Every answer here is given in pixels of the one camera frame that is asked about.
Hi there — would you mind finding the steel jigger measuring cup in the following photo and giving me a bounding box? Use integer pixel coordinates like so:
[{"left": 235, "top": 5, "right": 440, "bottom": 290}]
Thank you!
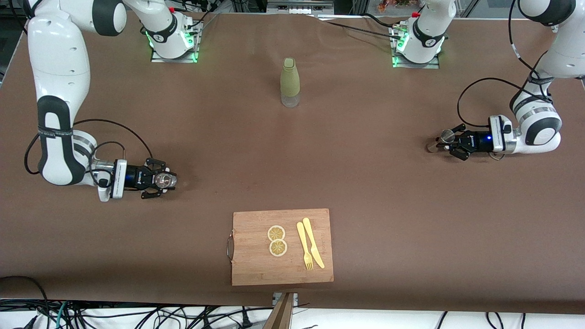
[{"left": 425, "top": 129, "right": 456, "bottom": 153}]

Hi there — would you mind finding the clear glass shaker cup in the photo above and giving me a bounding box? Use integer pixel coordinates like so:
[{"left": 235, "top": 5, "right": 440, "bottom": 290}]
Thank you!
[{"left": 153, "top": 171, "right": 178, "bottom": 191}]

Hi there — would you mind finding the brown table cloth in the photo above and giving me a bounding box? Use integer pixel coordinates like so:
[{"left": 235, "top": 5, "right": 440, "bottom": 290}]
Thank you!
[{"left": 0, "top": 8, "right": 585, "bottom": 316}]

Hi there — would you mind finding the wooden cutting board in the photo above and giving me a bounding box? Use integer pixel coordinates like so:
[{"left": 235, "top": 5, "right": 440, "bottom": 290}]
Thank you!
[{"left": 226, "top": 208, "right": 334, "bottom": 287}]

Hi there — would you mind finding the yellow plastic fork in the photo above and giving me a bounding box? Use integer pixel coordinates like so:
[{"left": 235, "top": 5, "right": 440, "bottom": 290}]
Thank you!
[{"left": 296, "top": 222, "right": 314, "bottom": 271}]

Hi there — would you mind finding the green sleeved glass bottle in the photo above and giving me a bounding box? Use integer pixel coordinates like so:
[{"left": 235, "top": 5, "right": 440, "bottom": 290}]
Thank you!
[{"left": 280, "top": 58, "right": 301, "bottom": 108}]

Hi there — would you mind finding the yellow plastic knife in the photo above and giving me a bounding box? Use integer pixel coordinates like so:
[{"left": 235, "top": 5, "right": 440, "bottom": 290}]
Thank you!
[{"left": 302, "top": 218, "right": 325, "bottom": 269}]

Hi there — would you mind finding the grey power strip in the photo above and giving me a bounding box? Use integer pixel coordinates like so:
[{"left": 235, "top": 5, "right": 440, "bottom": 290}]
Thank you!
[{"left": 267, "top": 0, "right": 335, "bottom": 15}]

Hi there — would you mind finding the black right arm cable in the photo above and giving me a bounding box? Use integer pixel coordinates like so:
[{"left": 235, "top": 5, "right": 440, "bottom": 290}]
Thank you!
[{"left": 24, "top": 118, "right": 154, "bottom": 189}]

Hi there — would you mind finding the teal cable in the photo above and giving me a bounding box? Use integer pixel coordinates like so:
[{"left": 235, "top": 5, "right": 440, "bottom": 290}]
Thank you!
[{"left": 54, "top": 300, "right": 70, "bottom": 329}]

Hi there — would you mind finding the wooden post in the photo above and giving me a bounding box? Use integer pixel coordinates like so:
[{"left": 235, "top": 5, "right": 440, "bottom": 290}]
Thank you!
[{"left": 262, "top": 292, "right": 295, "bottom": 329}]

